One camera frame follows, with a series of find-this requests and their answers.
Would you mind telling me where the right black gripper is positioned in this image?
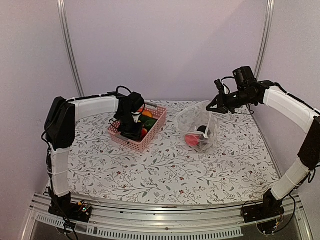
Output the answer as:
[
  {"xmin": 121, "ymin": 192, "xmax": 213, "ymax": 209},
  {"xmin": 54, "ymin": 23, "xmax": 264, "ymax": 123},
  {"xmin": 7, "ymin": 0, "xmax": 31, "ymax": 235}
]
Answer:
[{"xmin": 207, "ymin": 88, "xmax": 256, "ymax": 114}]

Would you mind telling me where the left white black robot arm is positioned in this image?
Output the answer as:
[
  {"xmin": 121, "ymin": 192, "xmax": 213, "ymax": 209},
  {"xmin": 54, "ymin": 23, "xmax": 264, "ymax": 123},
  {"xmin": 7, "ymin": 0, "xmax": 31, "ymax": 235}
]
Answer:
[{"xmin": 41, "ymin": 90, "xmax": 146, "ymax": 217}]

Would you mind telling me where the clear zip top bag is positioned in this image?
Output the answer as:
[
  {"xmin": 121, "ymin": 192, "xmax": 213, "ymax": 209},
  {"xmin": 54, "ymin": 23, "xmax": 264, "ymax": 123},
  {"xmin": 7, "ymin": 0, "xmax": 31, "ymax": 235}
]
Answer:
[{"xmin": 174, "ymin": 100, "xmax": 219, "ymax": 154}]

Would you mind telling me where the right aluminium frame post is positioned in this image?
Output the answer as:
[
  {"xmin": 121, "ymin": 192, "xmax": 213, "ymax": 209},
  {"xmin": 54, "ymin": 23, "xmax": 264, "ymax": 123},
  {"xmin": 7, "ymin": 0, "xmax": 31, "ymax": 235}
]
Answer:
[{"xmin": 254, "ymin": 0, "xmax": 275, "ymax": 79}]

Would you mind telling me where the green toy pepper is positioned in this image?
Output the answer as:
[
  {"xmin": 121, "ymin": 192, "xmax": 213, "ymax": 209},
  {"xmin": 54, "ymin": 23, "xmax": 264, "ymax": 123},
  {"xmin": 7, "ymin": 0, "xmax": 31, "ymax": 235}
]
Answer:
[{"xmin": 143, "ymin": 119, "xmax": 158, "ymax": 131}]

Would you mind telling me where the purple toy eggplant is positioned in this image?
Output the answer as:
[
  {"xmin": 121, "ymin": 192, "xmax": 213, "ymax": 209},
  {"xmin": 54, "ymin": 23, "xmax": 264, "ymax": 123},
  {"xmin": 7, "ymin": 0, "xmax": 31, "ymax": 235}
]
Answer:
[{"xmin": 197, "ymin": 125, "xmax": 209, "ymax": 136}]

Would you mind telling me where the aluminium frame post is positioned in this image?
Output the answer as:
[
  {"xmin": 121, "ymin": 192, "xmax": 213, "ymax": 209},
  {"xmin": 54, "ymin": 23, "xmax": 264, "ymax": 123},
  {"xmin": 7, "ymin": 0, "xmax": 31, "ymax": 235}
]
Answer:
[
  {"xmin": 56, "ymin": 0, "xmax": 85, "ymax": 97},
  {"xmin": 254, "ymin": 0, "xmax": 275, "ymax": 79}
]

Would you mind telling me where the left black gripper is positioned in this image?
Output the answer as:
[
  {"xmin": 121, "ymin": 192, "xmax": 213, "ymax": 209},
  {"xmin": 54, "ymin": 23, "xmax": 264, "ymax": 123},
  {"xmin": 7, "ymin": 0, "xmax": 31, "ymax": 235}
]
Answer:
[{"xmin": 117, "ymin": 111, "xmax": 144, "ymax": 141}]

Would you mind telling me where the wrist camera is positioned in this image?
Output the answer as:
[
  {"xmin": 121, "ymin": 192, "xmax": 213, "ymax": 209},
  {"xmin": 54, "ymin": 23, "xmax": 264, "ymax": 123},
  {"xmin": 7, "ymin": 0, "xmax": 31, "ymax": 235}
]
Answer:
[
  {"xmin": 214, "ymin": 66, "xmax": 258, "ymax": 95},
  {"xmin": 124, "ymin": 92, "xmax": 145, "ymax": 116}
]

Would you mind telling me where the front aluminium rail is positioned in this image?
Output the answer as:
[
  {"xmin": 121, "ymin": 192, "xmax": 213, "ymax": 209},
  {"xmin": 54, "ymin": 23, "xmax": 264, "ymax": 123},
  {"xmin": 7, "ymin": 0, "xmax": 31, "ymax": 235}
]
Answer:
[{"xmin": 20, "ymin": 193, "xmax": 314, "ymax": 240}]

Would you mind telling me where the pink plastic basket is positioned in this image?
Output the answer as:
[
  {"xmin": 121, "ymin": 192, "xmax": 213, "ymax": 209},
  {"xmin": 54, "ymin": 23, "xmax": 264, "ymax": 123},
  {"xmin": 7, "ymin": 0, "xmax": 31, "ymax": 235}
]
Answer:
[{"xmin": 107, "ymin": 102, "xmax": 167, "ymax": 153}]

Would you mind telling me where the green toy cucumber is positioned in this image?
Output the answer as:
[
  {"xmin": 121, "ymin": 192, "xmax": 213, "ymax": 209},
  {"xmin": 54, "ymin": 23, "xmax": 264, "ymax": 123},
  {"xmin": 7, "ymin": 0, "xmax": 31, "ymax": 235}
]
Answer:
[{"xmin": 138, "ymin": 115, "xmax": 148, "ymax": 123}]

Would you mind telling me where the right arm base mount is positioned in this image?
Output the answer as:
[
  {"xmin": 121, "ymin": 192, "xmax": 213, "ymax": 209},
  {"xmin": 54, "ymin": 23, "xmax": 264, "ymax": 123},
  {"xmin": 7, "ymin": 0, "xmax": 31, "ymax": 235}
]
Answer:
[{"xmin": 240, "ymin": 201, "xmax": 285, "ymax": 236}]

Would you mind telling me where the red toy pepper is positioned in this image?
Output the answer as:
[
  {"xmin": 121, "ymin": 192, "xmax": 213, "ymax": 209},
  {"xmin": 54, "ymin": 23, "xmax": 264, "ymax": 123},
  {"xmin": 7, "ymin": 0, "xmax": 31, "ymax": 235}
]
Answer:
[{"xmin": 184, "ymin": 134, "xmax": 201, "ymax": 147}]

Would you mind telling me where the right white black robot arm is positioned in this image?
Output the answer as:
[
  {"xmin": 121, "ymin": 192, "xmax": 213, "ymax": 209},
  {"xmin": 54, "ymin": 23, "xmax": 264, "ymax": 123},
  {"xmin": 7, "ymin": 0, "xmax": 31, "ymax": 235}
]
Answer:
[{"xmin": 206, "ymin": 79, "xmax": 320, "ymax": 218}]

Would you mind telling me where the left aluminium frame post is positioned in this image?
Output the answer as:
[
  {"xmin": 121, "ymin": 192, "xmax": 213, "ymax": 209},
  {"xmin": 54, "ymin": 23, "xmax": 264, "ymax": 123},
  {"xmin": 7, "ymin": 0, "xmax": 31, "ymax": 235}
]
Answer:
[{"xmin": 56, "ymin": 0, "xmax": 85, "ymax": 97}]

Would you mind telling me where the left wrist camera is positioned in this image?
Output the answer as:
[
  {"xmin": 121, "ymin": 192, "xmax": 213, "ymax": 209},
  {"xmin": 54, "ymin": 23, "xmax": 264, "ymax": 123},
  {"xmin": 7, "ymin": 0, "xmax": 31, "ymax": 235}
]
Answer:
[{"xmin": 124, "ymin": 92, "xmax": 145, "ymax": 116}]

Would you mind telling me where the floral patterned table mat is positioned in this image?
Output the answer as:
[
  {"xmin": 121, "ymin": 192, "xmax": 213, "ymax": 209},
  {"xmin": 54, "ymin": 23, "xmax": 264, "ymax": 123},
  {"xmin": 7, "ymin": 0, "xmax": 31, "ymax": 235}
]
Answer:
[{"xmin": 68, "ymin": 101, "xmax": 279, "ymax": 205}]

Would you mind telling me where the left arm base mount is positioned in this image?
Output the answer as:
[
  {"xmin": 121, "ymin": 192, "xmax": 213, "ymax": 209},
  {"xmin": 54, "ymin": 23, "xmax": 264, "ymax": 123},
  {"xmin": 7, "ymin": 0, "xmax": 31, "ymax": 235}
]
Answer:
[{"xmin": 48, "ymin": 197, "xmax": 92, "ymax": 223}]

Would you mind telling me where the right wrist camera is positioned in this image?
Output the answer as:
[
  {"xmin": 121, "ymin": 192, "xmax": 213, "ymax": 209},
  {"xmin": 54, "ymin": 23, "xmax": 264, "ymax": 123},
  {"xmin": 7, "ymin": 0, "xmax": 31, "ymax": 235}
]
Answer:
[{"xmin": 214, "ymin": 66, "xmax": 258, "ymax": 95}]

